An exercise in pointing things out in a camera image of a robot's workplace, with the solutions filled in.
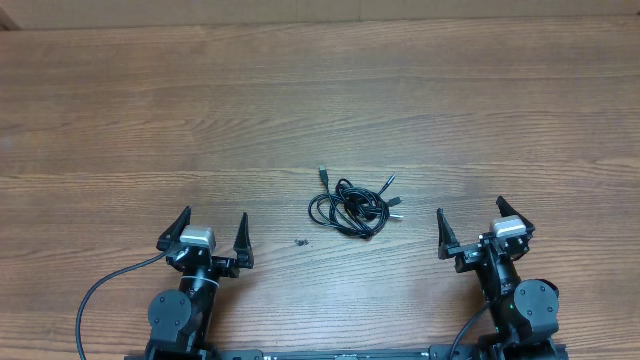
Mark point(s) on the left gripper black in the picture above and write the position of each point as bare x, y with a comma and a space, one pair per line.
231, 268

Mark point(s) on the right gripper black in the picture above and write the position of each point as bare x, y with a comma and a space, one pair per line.
486, 248

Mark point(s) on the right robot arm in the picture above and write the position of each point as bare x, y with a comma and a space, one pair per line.
519, 317

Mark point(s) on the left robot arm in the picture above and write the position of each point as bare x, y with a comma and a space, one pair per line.
180, 318

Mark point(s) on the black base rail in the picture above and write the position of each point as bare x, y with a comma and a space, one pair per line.
434, 352

